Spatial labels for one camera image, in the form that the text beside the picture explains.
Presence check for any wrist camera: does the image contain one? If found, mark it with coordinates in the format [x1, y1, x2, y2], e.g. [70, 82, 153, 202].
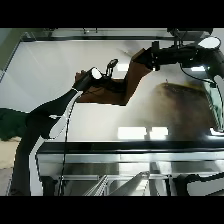
[105, 58, 120, 78]
[151, 40, 162, 54]

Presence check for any beige garment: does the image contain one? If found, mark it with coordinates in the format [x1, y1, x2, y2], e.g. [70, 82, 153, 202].
[0, 137, 22, 170]

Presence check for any pale green garment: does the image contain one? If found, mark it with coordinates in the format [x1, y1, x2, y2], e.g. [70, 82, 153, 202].
[204, 81, 223, 131]

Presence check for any black cable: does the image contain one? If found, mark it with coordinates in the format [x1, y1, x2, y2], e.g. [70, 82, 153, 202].
[179, 61, 218, 88]
[57, 96, 76, 197]

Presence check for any dark green garment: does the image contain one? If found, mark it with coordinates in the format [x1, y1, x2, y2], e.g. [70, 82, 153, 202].
[0, 108, 31, 142]

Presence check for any brown shirt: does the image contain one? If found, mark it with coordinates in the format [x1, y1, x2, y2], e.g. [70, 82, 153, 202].
[74, 48, 154, 107]

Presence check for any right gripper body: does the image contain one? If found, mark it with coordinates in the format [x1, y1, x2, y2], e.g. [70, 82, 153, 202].
[141, 46, 162, 72]

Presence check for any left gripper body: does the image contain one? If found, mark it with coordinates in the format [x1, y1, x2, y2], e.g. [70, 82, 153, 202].
[99, 77, 127, 94]

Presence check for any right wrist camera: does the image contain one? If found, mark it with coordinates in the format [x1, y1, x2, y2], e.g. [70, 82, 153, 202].
[151, 40, 162, 54]

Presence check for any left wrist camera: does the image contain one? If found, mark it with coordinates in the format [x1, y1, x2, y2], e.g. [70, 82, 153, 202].
[105, 58, 120, 78]

